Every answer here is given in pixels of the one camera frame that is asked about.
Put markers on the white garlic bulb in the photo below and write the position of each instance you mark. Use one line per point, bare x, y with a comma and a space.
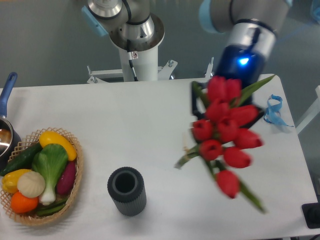
31, 184

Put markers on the blue object top corner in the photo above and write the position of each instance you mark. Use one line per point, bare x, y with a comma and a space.
315, 10

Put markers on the blue knotted ribbon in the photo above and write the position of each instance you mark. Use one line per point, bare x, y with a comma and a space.
272, 113

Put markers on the yellow squash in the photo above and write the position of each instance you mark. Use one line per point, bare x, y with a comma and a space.
52, 137

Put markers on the red tulip bouquet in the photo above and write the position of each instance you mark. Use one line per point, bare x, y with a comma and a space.
219, 139

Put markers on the purple sweet potato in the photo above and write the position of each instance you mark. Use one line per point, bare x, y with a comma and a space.
67, 179

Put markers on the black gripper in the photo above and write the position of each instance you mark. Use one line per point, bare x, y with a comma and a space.
237, 62

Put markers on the white frame leg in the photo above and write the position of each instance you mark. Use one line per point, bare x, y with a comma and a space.
309, 114

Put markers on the green cucumber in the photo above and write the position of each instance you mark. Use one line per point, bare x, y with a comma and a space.
23, 160

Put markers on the dark grey ribbed vase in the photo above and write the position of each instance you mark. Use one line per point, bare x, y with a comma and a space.
126, 188

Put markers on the blue handled saucepan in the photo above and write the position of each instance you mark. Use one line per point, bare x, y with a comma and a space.
9, 138

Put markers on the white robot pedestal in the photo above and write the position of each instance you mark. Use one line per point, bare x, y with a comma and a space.
142, 65

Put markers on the yellow bell pepper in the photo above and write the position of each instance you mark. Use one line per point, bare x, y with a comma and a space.
10, 180

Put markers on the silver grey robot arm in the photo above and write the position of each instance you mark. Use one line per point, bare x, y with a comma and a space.
137, 33

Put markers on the green bean pods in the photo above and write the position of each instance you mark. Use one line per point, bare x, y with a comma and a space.
51, 209

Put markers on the woven wicker basket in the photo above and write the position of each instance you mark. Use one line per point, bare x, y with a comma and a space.
30, 218

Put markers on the white metal base frame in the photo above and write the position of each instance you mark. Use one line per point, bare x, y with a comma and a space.
165, 72

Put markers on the black device at edge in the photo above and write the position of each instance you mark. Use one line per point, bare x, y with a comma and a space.
311, 213

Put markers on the orange fruit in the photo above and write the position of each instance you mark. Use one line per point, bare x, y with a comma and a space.
21, 204

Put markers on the green bok choy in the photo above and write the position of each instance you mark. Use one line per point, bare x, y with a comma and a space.
50, 163

